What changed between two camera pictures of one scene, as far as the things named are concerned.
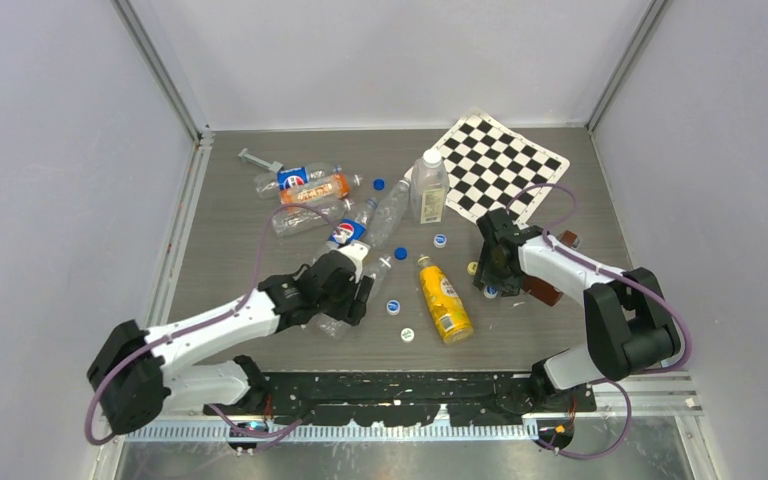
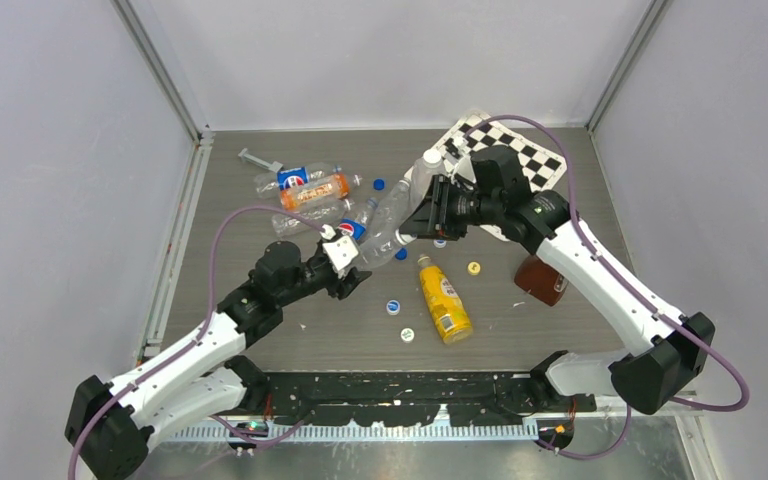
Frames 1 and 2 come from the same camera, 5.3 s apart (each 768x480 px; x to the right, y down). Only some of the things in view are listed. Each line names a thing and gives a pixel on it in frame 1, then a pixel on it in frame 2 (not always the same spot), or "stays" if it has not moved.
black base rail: [401, 398] stays
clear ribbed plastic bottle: [333, 328] -> [382, 246]
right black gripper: [510, 286] -> [431, 218]
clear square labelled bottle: [429, 184] stays
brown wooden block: [542, 288] stays
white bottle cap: [432, 157] stays
